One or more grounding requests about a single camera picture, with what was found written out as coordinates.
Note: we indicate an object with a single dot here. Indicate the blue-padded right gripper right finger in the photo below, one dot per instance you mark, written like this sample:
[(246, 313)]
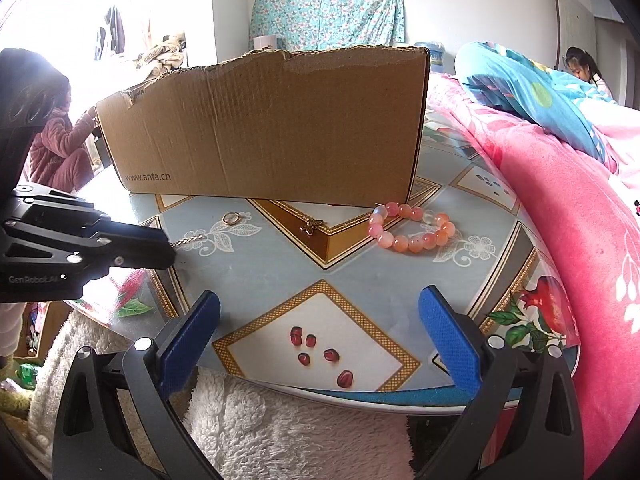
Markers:
[(545, 438)]

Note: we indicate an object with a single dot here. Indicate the blue patterned quilt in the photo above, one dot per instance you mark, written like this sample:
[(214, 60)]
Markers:
[(507, 80)]

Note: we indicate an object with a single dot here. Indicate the pink floral blanket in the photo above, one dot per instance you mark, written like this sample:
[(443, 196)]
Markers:
[(593, 238)]

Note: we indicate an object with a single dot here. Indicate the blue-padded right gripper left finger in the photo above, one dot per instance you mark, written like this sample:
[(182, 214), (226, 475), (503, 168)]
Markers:
[(92, 439)]

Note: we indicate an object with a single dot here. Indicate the patterned fruit tablecloth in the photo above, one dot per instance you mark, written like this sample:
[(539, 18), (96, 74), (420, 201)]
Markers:
[(311, 305)]

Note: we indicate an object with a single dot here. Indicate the person in maroon pyjamas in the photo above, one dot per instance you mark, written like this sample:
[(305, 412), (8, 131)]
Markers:
[(58, 157)]

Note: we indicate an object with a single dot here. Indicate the white paper roll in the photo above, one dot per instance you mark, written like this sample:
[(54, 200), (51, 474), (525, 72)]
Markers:
[(265, 42)]

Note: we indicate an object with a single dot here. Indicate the teal floral hanging cloth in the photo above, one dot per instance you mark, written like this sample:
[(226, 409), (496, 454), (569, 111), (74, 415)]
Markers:
[(301, 25)]

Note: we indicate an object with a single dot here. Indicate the girl with dark hair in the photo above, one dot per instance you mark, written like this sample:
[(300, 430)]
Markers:
[(583, 66)]

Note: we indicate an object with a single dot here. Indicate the blue water jug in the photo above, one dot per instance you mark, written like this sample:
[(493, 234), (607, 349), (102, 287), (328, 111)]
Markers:
[(442, 61)]

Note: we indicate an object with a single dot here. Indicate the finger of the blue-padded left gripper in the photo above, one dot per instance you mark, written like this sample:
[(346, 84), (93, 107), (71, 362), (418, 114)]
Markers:
[(38, 205), (33, 253)]

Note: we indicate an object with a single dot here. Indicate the pile of clothes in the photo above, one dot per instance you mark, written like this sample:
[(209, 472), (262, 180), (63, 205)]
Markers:
[(165, 57)]

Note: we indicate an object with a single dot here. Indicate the brown cardboard box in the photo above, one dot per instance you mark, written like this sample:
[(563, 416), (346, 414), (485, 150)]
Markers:
[(339, 127)]

